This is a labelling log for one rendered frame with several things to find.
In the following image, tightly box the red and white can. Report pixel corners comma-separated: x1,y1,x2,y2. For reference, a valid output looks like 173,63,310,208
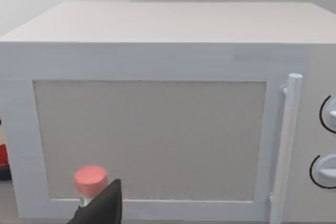
0,118,12,181

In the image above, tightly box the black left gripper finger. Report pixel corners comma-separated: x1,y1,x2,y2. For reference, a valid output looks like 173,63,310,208
66,178,123,224

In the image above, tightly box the pale microwave door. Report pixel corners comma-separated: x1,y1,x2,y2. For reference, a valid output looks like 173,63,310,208
0,42,308,222

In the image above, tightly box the pale microwave oven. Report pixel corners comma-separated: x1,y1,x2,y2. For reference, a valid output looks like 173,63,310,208
0,1,336,224

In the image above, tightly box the pale microwave door handle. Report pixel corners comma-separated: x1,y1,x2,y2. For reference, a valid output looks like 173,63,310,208
268,73,303,224

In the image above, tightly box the bottle with red cap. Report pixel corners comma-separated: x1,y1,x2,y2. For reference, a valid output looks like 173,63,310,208
73,165,109,207

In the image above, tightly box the pale microwave knob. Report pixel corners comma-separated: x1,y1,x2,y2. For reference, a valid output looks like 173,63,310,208
319,94,336,133
309,153,336,189

